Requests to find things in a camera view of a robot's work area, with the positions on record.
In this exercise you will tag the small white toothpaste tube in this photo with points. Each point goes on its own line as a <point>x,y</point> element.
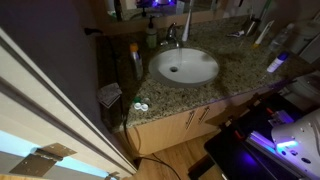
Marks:
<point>236,33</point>

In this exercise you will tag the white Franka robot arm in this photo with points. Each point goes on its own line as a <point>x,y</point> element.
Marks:
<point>300,140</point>

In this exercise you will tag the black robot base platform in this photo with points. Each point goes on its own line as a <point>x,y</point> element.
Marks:
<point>233,160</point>

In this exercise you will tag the white electric toothbrush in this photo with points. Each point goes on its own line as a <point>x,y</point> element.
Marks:
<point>186,28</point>

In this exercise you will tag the white lotion tube yellow cap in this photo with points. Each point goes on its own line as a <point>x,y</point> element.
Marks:
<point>263,33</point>

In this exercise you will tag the white green contact lens case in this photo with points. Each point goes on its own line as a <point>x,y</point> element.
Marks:
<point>140,106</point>

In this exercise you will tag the white oval sink basin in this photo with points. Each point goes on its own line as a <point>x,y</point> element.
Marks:
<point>183,68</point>

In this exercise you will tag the soap dispenser bottle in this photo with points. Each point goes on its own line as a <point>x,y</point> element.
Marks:
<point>136,63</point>

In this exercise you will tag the wooden vanity cabinet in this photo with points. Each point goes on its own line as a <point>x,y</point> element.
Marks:
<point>160,133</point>

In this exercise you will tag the soap dispenser black pump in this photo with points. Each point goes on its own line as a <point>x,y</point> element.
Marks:
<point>151,35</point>

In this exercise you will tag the chrome faucet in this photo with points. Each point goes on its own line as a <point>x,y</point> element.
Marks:
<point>171,33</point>

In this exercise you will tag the brass door hinge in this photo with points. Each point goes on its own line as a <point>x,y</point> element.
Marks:
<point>36,163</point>
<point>111,176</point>

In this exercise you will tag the white can purple cap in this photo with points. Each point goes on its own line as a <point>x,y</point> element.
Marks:
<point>276,63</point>

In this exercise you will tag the white door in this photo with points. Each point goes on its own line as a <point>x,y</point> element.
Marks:
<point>33,100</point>

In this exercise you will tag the clear bottle white cap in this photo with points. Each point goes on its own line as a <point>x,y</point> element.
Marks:
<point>280,38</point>

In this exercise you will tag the white toilet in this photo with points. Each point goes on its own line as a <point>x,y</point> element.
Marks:
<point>305,33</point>

